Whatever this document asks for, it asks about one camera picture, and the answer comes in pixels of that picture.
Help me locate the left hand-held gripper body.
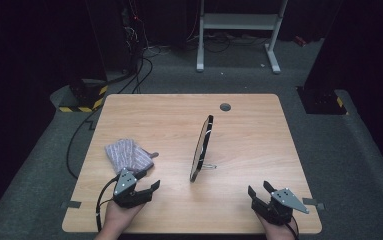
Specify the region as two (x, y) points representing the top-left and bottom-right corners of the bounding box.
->
(112, 167), (153, 210)

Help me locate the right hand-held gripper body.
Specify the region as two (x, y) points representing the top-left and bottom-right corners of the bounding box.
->
(251, 187), (310, 227)

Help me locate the purple striped cloth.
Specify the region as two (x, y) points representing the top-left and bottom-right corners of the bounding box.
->
(104, 138), (160, 175)

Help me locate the black framed mirror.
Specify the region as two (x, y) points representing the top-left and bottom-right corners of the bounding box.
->
(189, 114), (218, 184)

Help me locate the person's right hand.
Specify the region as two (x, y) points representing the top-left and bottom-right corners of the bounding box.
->
(256, 214), (297, 240)

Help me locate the person's left hand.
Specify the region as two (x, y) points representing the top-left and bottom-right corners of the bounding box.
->
(103, 199), (147, 233)

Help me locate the white metal stand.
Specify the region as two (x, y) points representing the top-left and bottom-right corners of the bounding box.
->
(195, 0), (289, 75)

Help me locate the grey table edge bracket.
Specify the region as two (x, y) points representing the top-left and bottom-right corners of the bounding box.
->
(301, 197), (326, 211)

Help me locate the right hand-held gripper black cable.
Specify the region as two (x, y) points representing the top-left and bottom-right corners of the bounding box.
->
(283, 214), (301, 240)

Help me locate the hand-held gripper black cable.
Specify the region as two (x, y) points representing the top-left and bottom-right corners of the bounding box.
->
(283, 214), (301, 240)
(95, 176), (119, 233)

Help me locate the left hand-held gripper black cable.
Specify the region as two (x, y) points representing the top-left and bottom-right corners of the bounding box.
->
(95, 176), (119, 233)

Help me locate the long black floor cable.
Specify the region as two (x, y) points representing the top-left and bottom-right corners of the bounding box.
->
(65, 105), (104, 180)

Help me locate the black yellow striped post base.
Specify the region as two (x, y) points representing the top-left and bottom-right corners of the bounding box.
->
(58, 78), (109, 114)

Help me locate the black post base yellow mark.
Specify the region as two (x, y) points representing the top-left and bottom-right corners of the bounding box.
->
(296, 85), (349, 116)

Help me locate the bundle of black floor cables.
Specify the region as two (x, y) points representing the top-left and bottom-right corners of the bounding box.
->
(117, 46), (167, 95)

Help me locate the dark equipment rack with wires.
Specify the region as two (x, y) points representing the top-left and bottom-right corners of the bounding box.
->
(120, 0), (147, 74)

